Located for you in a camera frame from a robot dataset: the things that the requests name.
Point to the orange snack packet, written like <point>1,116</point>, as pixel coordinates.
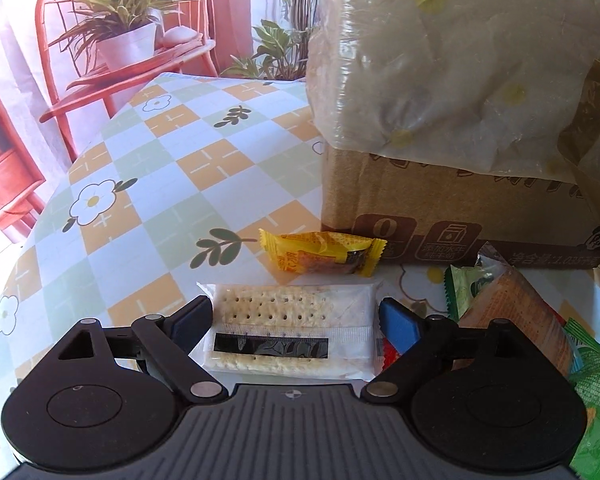
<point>520,300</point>

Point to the yellow snack packet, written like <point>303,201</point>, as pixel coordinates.
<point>310,252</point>

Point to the floral checked tablecloth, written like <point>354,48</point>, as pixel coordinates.
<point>155,200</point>

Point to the printed wall backdrop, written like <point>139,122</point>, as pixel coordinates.
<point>30,35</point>

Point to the red snack packet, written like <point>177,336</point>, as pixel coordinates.
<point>389,357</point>

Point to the small green snack packet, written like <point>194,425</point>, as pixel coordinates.
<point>462,287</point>

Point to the clear cracker packet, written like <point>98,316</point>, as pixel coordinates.
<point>280,305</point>

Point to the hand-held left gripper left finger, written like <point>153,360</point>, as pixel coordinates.
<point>192,317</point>

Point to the brown cardboard box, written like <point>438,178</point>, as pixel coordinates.
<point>380,190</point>

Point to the clear plastic bag liner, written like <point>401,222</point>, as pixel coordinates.
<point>455,60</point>

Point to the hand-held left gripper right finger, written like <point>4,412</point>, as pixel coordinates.
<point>397,320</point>

